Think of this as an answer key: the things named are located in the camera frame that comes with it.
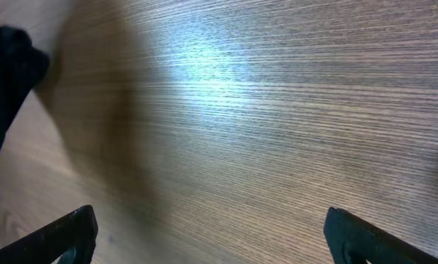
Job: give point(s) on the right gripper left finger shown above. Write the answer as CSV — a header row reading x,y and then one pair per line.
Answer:
x,y
69,239

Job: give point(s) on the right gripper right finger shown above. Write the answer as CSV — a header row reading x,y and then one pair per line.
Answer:
x,y
352,240

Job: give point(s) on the black knit sweater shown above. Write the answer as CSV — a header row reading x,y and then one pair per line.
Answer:
x,y
22,67

